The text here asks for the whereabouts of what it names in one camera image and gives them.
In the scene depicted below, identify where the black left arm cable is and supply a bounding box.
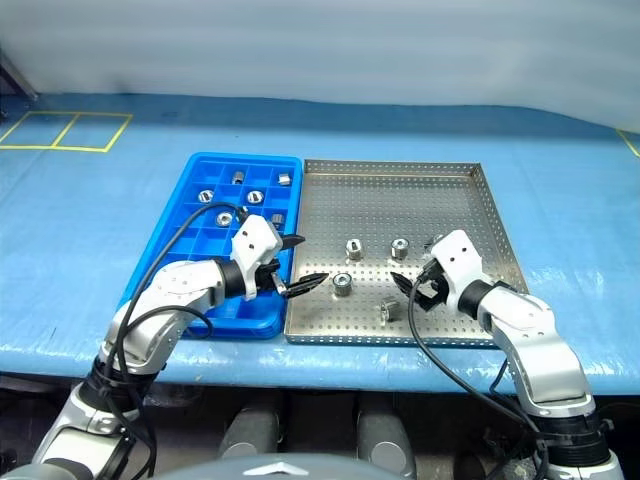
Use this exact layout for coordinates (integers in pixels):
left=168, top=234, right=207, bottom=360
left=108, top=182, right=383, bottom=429
left=102, top=202, right=251, bottom=480

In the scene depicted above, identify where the dark rounded shape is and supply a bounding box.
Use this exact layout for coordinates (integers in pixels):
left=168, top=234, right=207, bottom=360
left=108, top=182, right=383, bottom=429
left=355, top=406, right=418, bottom=479
left=217, top=404, right=284, bottom=474

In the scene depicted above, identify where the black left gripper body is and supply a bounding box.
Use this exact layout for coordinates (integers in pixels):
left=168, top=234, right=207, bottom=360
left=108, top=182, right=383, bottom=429
left=248, top=258, right=291, bottom=298

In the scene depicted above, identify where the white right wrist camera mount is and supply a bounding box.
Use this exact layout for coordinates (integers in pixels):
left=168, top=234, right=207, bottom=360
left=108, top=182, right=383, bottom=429
left=429, top=229, right=485, bottom=309

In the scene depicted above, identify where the perforated metal tray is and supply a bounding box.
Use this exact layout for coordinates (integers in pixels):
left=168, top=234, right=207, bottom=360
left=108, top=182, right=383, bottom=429
left=283, top=159, right=531, bottom=348

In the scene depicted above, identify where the blue compartment tray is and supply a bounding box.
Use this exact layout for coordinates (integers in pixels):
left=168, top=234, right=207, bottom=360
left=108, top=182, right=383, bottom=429
left=115, top=152, right=304, bottom=342

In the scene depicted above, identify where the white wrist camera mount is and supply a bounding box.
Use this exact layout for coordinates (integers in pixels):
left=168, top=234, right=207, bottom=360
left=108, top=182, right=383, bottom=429
left=429, top=229, right=485, bottom=309
left=230, top=215, right=283, bottom=301

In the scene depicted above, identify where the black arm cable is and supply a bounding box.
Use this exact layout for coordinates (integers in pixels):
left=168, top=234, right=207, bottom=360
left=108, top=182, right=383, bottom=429
left=102, top=202, right=251, bottom=480
left=407, top=272, right=556, bottom=480

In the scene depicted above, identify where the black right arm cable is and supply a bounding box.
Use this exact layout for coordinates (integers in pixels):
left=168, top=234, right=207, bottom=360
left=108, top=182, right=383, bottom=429
left=407, top=272, right=556, bottom=480

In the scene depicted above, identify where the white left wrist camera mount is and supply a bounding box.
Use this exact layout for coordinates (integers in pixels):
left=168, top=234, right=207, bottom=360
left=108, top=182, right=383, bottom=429
left=230, top=215, right=283, bottom=301

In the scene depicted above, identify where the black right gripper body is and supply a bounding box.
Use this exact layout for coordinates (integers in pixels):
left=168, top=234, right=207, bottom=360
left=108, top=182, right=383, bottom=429
left=410, top=257, right=452, bottom=312

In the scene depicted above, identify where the grey robot torso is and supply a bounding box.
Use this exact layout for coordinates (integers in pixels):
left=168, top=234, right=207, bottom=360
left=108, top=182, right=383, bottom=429
left=154, top=452, right=416, bottom=480

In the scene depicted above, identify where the metal frame bar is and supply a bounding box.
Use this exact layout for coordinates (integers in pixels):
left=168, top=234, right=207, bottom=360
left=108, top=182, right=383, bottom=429
left=0, top=49, right=39, bottom=102

